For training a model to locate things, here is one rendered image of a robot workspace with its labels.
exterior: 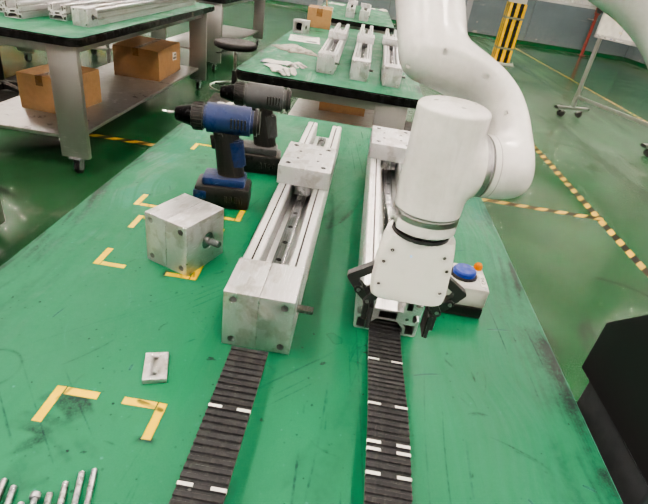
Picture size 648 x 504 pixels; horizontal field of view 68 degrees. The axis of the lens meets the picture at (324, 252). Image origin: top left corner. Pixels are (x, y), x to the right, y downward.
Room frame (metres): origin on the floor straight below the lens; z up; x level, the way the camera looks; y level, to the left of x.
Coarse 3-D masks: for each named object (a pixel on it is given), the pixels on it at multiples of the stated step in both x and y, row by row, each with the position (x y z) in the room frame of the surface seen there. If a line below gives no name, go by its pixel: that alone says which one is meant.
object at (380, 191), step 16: (368, 160) 1.27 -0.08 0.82; (368, 176) 1.11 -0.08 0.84; (384, 176) 1.14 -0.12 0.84; (368, 192) 0.96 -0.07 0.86; (384, 192) 1.04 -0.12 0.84; (368, 208) 0.88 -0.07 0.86; (384, 208) 0.95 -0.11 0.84; (368, 224) 0.81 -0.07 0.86; (384, 224) 0.88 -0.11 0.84; (368, 240) 0.75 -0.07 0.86; (368, 256) 0.69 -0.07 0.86; (384, 304) 0.62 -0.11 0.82; (400, 304) 0.63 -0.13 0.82; (416, 304) 0.61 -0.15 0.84; (400, 320) 0.61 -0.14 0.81; (416, 320) 0.61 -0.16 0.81
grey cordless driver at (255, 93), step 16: (224, 96) 1.17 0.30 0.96; (240, 96) 1.16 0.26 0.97; (256, 96) 1.17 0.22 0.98; (272, 96) 1.17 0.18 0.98; (288, 96) 1.18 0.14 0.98; (272, 112) 1.20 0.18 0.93; (272, 128) 1.19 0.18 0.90; (256, 144) 1.18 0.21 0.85; (272, 144) 1.19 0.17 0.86; (256, 160) 1.16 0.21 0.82; (272, 160) 1.17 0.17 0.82
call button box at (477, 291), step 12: (456, 276) 0.71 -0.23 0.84; (480, 276) 0.73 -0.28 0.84; (468, 288) 0.69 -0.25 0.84; (480, 288) 0.69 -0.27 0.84; (468, 300) 0.68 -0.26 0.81; (480, 300) 0.68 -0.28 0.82; (444, 312) 0.69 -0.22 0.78; (456, 312) 0.68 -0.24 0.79; (468, 312) 0.68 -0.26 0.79; (480, 312) 0.68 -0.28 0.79
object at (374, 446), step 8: (368, 440) 0.37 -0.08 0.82; (376, 440) 0.37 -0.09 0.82; (368, 448) 0.36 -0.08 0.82; (376, 448) 0.36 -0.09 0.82; (384, 448) 0.36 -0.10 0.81; (392, 448) 0.36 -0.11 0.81; (400, 448) 0.36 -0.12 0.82; (408, 448) 0.36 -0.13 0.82; (392, 456) 0.35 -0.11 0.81; (400, 456) 0.35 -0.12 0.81; (408, 456) 0.35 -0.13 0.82
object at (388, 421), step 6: (372, 414) 0.41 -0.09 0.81; (378, 414) 0.41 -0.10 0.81; (372, 420) 0.40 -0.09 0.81; (378, 420) 0.40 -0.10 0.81; (384, 420) 0.40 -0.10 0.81; (390, 420) 0.40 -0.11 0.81; (396, 420) 0.40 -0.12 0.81; (402, 420) 0.40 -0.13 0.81; (408, 420) 0.41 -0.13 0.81; (384, 426) 0.39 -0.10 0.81; (390, 426) 0.39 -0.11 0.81; (396, 426) 0.39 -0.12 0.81; (402, 426) 0.39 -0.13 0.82; (408, 426) 0.40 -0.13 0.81
